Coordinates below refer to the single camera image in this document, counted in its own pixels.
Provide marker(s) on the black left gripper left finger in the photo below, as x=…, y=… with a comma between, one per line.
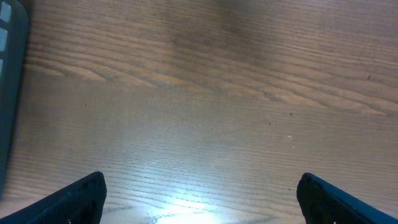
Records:
x=81, y=202

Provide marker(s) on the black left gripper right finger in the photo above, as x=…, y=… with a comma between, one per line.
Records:
x=322, y=202

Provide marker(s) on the grey plastic mesh basket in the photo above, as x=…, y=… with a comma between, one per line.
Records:
x=15, y=25

